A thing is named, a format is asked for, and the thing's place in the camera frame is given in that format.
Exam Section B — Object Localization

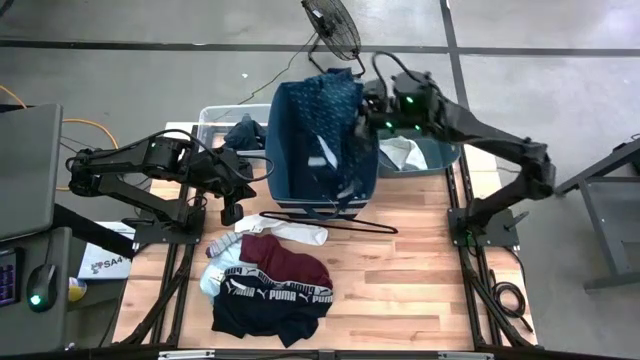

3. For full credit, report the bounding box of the long white cloth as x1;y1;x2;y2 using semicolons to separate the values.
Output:
234;214;330;247

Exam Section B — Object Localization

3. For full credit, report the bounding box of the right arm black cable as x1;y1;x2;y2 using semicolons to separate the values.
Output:
371;49;442;101

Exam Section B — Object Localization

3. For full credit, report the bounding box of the navy white striped fabric bin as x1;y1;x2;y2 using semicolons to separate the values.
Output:
264;79;380;222

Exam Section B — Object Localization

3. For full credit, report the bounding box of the black floor fan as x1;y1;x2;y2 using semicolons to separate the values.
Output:
301;0;366;77

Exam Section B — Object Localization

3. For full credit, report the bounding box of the yellow round object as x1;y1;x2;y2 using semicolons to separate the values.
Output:
68;276;88;303

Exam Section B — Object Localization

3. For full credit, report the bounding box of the white cardboard box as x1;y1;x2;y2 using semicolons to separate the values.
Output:
77;221;136;281

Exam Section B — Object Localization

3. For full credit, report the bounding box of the black keyboard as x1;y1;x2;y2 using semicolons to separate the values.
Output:
0;248;24;308

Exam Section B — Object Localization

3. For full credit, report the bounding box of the maroon cloth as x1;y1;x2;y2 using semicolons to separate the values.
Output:
239;234;334;290

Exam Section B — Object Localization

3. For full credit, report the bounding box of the teal plastic basket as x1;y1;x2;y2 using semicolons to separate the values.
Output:
377;128;462;179

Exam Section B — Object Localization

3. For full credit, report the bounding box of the black aluminium table frame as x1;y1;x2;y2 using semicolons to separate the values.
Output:
97;122;541;360

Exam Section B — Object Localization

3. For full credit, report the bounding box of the black fan cable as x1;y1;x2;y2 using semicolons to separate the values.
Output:
214;32;319;121

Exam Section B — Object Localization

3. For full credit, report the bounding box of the blue fleece cloth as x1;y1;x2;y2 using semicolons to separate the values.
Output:
222;117;269;151

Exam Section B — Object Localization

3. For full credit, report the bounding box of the grey desk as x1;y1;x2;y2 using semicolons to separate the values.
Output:
0;227;86;354

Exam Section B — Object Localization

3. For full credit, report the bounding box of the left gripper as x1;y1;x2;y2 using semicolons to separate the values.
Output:
188;148;257;227

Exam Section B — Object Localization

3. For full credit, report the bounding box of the clear plastic bin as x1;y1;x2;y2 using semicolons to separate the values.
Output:
196;103;274;154

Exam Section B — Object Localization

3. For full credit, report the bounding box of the grey striped sock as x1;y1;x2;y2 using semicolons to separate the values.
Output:
205;231;244;259

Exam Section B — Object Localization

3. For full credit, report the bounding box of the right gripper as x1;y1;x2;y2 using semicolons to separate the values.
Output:
353;79;401;149

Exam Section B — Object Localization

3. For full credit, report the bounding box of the navy dotted cloth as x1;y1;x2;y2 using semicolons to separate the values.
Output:
284;67;367;201

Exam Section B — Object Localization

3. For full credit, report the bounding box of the light blue patterned cloth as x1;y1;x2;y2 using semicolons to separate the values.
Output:
199;244;247;304

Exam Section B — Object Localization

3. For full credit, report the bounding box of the black computer mouse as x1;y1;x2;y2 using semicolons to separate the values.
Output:
25;263;58;314

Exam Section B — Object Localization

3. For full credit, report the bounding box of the yellow cable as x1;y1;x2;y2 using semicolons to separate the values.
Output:
0;84;120;192

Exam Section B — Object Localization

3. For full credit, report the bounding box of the coiled black cable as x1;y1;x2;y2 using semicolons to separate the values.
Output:
489;269;535;334

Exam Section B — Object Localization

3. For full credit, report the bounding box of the black clothes hanger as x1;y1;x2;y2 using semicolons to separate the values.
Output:
258;209;400;235

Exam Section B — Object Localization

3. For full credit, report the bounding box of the grey metal stand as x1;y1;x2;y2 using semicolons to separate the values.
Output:
554;133;640;294

